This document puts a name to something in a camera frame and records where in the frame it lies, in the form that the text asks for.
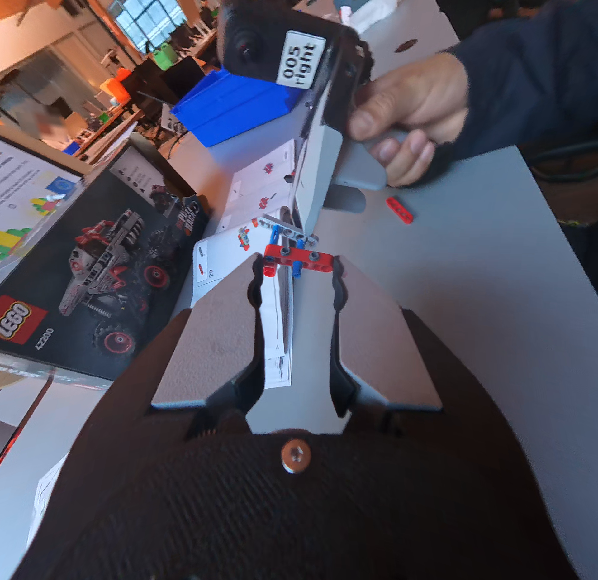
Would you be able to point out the white printed paper sheet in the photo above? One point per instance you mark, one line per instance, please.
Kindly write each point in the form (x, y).
(44, 496)

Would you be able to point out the grey lego beam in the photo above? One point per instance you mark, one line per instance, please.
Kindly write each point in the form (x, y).
(288, 232)

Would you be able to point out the person's right forearm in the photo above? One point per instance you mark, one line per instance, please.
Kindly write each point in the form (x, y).
(523, 75)

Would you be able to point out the black monitor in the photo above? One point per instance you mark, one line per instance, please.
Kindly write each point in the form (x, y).
(182, 77)

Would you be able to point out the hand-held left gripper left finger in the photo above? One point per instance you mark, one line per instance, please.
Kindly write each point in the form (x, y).
(210, 341)

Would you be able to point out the dark lego truck box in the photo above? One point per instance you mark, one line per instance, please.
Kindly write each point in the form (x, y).
(107, 271)

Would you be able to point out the red lego beam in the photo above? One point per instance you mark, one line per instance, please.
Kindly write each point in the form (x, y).
(400, 209)

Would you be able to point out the orange plastic container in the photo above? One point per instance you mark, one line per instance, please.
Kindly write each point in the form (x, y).
(116, 88)

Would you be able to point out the red lego assembly blue pins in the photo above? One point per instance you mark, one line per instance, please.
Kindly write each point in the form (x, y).
(299, 259)

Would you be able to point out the white crumpled cloth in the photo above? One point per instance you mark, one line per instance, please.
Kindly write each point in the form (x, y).
(373, 5)

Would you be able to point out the green plastic container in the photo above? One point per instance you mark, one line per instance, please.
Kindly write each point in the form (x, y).
(164, 56)

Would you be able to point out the blue plastic bin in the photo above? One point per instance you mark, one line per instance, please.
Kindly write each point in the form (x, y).
(233, 108)

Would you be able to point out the lego instruction booklet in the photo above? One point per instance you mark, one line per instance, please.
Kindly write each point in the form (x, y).
(224, 257)

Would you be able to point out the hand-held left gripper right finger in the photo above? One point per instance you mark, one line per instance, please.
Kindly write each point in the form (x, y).
(383, 351)

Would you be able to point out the large window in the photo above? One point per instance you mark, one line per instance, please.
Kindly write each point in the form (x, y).
(147, 9)

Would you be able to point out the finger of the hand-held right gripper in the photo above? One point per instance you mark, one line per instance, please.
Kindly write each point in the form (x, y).
(317, 173)

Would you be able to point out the person's right hand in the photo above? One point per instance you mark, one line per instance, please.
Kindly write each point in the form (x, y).
(420, 94)

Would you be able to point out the box with colourful bricks print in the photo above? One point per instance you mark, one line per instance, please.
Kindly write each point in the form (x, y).
(28, 201)

